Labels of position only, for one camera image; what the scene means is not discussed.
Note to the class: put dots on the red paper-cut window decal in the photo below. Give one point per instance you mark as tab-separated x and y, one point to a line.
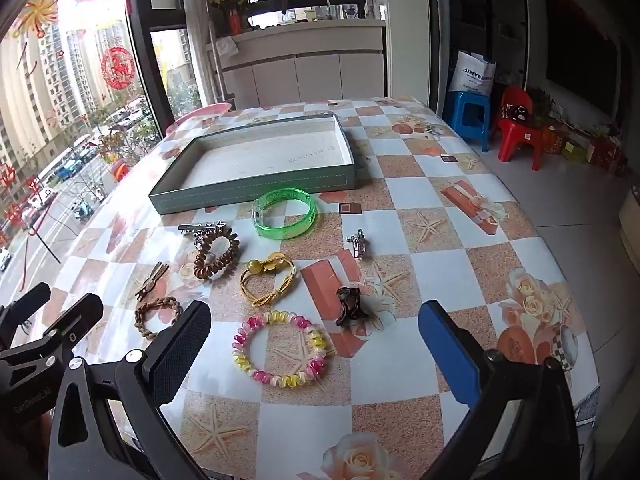
117	67

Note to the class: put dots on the small silver pink hair claw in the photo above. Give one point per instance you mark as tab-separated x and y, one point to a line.
359	245

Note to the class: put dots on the yellow flower bouquet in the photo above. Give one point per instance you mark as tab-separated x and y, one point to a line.
227	0

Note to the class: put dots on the silver star hair clip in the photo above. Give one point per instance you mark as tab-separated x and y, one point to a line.
200	227

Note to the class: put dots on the grey-green cardboard box tray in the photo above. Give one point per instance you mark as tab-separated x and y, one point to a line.
250	185

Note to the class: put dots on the red plastic chair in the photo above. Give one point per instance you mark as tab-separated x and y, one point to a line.
520	135

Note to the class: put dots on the pink plastic basin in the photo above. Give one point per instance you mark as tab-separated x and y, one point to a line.
200	112

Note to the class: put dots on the row of gift boxes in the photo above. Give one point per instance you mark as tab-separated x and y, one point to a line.
595	147

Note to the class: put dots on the white cabinet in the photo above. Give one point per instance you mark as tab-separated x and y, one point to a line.
310	70

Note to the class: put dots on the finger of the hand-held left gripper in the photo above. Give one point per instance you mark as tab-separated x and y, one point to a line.
70	325
27	305

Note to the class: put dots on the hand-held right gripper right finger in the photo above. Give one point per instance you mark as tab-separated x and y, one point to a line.
445	350

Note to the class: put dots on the white shopping bag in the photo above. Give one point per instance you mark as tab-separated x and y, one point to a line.
470	75

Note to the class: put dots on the dark brown hair claw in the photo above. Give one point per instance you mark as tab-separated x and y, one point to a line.
350	305

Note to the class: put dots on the blue plastic stool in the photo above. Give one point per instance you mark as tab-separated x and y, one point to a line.
467	110

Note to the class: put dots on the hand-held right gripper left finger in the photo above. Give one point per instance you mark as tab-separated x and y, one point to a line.
185	345

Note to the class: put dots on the gold flower window decal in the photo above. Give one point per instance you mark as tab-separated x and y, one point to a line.
39	12

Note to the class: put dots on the dark bag with pattern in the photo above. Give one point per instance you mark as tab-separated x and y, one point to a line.
517	111

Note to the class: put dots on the black wall television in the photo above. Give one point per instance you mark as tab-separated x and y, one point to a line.
580	55

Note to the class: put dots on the brown duckbill hair clip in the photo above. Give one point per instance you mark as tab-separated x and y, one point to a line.
152	280

